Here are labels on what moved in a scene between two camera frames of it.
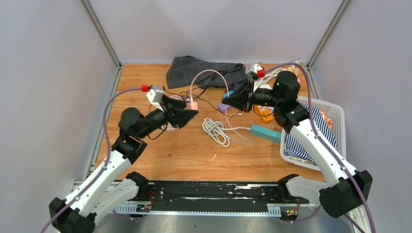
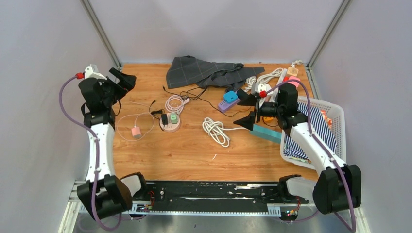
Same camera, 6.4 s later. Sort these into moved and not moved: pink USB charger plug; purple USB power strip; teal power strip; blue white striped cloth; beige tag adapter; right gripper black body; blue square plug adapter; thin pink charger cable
Moved: pink USB charger plug; right gripper black body; thin pink charger cable
Not moved: blue square plug adapter; blue white striped cloth; teal power strip; purple USB power strip; beige tag adapter
